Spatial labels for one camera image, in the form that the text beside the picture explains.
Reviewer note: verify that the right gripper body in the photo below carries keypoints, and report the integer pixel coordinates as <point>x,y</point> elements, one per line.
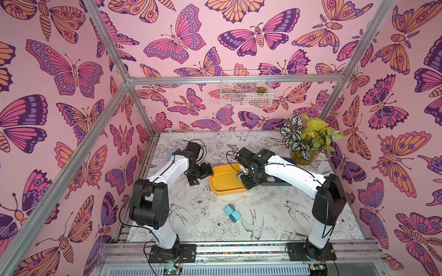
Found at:
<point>248,175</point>

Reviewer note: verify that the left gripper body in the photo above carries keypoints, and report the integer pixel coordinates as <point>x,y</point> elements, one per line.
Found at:
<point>199,172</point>

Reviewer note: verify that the yellow storage box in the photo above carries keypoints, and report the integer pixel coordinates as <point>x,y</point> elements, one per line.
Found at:
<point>225,181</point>

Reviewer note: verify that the teal storage box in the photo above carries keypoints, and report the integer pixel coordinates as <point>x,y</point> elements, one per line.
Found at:
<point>274,181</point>

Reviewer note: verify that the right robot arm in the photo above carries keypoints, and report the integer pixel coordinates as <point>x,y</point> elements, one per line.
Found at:
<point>326,191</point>

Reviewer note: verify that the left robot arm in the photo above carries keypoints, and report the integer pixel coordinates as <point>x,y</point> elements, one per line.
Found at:
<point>149,204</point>

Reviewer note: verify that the light blue scoop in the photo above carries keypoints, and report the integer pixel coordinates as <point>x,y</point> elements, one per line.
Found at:
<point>169,157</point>

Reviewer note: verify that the potted plant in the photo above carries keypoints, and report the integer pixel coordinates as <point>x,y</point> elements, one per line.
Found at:
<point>307,137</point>

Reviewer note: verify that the white wire basket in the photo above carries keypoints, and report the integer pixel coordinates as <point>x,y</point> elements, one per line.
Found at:
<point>246,91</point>

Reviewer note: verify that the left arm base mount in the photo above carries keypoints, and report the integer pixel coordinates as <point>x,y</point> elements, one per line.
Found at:
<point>171,253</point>

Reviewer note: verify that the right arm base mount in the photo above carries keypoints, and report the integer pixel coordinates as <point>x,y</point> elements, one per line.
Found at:
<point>310,252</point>

